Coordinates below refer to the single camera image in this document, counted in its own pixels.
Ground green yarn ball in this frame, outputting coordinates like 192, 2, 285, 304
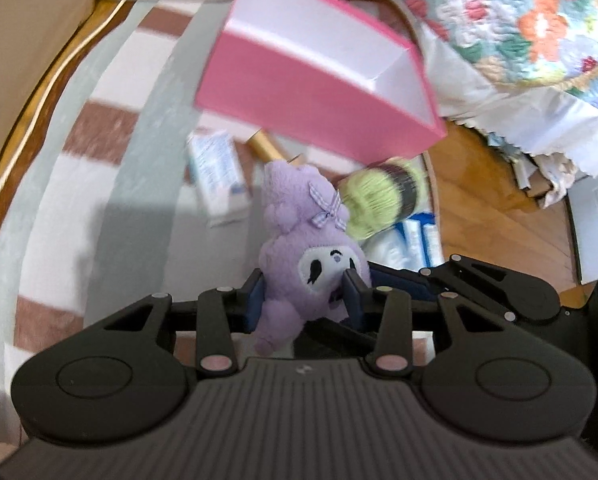
337, 157, 429, 242

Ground penguin pattern rug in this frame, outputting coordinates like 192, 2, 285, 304
0, 0, 264, 444

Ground pink cardboard box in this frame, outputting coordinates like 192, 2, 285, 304
195, 0, 445, 165

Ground blue wet wipes pack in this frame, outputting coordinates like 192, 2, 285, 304
362, 212, 445, 272

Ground small white blue box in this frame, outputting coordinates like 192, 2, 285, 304
186, 128, 251, 226

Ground papers under bed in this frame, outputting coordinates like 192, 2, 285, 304
485, 132, 579, 209

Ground foundation bottle gold cap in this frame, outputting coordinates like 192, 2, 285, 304
246, 129, 305, 167

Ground purple plush toy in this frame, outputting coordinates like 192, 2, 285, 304
253, 160, 371, 356

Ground floral quilt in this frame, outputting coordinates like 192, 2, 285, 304
402, 0, 598, 108

